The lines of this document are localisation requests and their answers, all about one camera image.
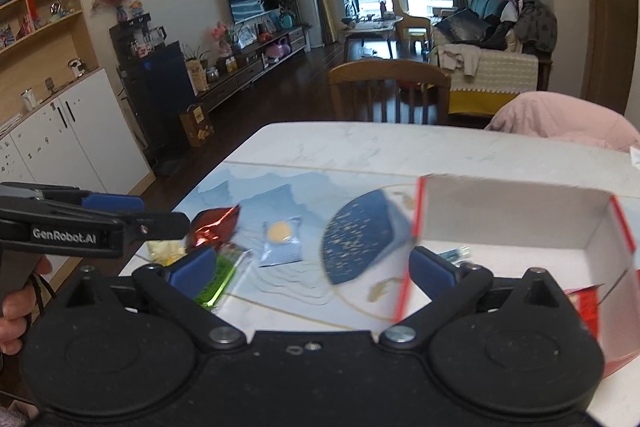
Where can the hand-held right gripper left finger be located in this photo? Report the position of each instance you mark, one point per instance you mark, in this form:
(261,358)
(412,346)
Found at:
(192,267)

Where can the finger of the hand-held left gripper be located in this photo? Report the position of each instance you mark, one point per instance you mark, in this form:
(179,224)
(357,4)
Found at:
(160,226)
(112,202)

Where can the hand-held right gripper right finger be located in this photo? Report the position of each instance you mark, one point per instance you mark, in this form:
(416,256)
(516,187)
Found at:
(430,269)

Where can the pale yellow snack packet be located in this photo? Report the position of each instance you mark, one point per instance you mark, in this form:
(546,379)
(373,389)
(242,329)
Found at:
(167,252)

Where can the white blue snack packet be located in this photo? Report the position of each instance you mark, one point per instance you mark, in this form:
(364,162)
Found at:
(454,255)

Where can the green snack packet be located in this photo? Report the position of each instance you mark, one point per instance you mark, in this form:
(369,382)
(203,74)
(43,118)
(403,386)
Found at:
(220,282)

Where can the shiny brown snack packet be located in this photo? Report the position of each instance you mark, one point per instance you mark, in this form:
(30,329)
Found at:
(215,227)

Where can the clear packet with yellow cake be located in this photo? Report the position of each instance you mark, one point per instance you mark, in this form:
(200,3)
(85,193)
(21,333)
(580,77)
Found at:
(280,239)

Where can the red cardboard box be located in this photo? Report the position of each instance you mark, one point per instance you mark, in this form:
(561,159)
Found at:
(525,217)

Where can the red snack packet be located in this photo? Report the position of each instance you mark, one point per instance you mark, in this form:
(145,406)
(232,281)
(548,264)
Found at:
(582,307)

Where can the person's left hand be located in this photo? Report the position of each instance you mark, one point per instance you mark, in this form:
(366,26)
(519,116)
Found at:
(15,322)

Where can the white cabinet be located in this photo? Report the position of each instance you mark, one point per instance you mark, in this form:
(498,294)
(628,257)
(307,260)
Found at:
(75,142)

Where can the black cabinet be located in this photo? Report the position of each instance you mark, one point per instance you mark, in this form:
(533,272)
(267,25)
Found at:
(155,97)

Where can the blue mountain print table mat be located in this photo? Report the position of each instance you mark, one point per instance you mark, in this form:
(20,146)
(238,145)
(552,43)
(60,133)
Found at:
(310,207)

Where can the tall brown paper bag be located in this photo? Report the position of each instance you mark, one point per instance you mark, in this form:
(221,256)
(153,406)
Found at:
(197,77)

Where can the wooden television cabinet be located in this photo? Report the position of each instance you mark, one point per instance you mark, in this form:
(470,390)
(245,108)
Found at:
(240,77)

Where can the pink flowers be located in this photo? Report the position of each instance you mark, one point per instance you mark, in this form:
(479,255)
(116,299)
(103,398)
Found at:
(222,34)

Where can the pink coat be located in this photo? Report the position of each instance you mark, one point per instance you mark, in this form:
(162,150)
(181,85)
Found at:
(560,117)

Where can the teal sofa with cream cover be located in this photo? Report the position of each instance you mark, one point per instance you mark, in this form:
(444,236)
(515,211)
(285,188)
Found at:
(500,77)

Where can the cream cloth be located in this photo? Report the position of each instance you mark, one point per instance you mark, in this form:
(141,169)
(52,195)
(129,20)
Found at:
(460,57)

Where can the wooden giraffe chair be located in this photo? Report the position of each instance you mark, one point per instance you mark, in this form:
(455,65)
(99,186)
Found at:
(415,24)

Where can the coffee table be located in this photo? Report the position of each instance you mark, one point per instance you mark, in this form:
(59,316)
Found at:
(372,27)

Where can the pile of dark clothes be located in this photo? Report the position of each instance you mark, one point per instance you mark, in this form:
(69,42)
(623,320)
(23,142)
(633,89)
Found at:
(535,24)

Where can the wooden door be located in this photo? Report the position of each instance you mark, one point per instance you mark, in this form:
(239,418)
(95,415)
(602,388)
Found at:
(607,32)

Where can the wooden wall shelf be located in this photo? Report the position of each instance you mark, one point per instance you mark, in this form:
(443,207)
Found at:
(55,52)

